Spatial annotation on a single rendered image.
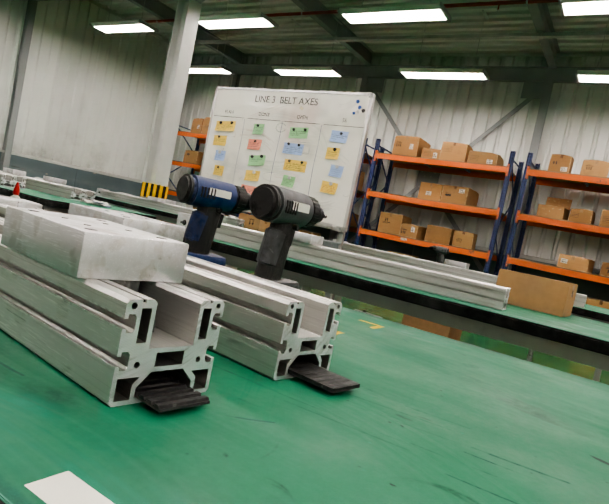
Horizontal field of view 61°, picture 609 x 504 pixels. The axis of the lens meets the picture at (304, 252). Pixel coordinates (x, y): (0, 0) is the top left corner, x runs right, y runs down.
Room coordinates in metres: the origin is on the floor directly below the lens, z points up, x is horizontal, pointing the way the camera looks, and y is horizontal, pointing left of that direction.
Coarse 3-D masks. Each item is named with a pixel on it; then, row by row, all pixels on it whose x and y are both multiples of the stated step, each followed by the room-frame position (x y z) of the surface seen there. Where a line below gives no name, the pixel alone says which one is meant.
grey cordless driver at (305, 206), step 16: (256, 192) 0.82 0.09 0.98; (272, 192) 0.81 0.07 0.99; (288, 192) 0.84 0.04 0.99; (256, 208) 0.82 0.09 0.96; (272, 208) 0.80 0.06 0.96; (288, 208) 0.83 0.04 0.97; (304, 208) 0.86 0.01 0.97; (320, 208) 0.91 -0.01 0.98; (272, 224) 0.85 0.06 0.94; (288, 224) 0.86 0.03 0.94; (304, 224) 0.89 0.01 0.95; (272, 240) 0.84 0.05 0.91; (288, 240) 0.86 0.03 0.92; (272, 256) 0.84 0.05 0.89; (256, 272) 0.84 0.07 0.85; (272, 272) 0.84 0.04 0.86
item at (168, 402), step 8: (192, 392) 0.43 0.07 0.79; (152, 400) 0.40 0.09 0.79; (160, 400) 0.40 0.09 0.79; (168, 400) 0.41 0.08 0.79; (176, 400) 0.41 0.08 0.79; (184, 400) 0.41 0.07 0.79; (192, 400) 0.41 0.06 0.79; (200, 400) 0.42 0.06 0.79; (208, 400) 0.43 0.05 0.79; (160, 408) 0.39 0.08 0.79; (168, 408) 0.39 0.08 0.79; (176, 408) 0.40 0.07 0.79
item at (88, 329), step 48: (0, 240) 0.55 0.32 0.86; (0, 288) 0.53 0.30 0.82; (48, 288) 0.48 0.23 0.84; (96, 288) 0.42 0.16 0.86; (144, 288) 0.50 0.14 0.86; (48, 336) 0.45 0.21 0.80; (96, 336) 0.41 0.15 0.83; (144, 336) 0.41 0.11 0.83; (192, 336) 0.45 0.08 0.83; (96, 384) 0.40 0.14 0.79; (192, 384) 0.45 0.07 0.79
